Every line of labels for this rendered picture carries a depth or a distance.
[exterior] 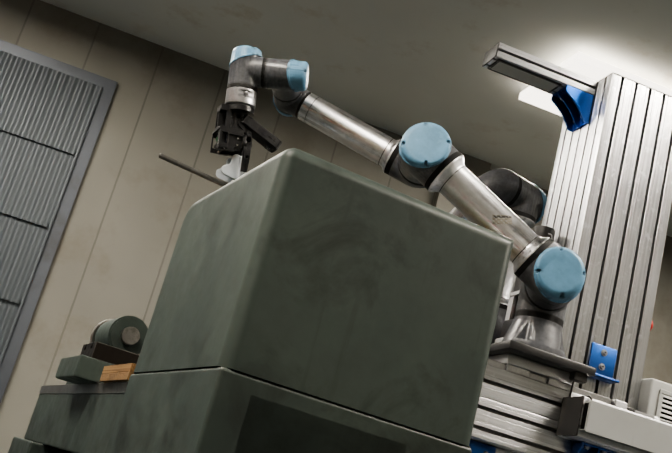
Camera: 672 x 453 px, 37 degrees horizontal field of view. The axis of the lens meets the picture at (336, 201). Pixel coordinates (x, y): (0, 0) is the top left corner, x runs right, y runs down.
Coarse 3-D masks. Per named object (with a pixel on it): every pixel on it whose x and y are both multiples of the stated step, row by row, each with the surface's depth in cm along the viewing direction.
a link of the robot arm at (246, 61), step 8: (240, 48) 241; (248, 48) 241; (256, 48) 242; (232, 56) 242; (240, 56) 240; (248, 56) 240; (256, 56) 241; (232, 64) 241; (240, 64) 240; (248, 64) 239; (256, 64) 239; (232, 72) 240; (240, 72) 239; (248, 72) 239; (256, 72) 239; (232, 80) 239; (240, 80) 239; (248, 80) 239; (256, 80) 240; (256, 88) 241
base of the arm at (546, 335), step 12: (516, 312) 236; (528, 312) 232; (540, 312) 231; (516, 324) 233; (528, 324) 231; (540, 324) 230; (552, 324) 231; (504, 336) 234; (516, 336) 230; (528, 336) 229; (540, 336) 228; (552, 336) 229; (540, 348) 227; (552, 348) 227
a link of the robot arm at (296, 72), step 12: (264, 60) 240; (276, 60) 241; (288, 60) 241; (264, 72) 239; (276, 72) 239; (288, 72) 239; (300, 72) 239; (264, 84) 241; (276, 84) 240; (288, 84) 240; (300, 84) 240; (276, 96) 248; (288, 96) 246
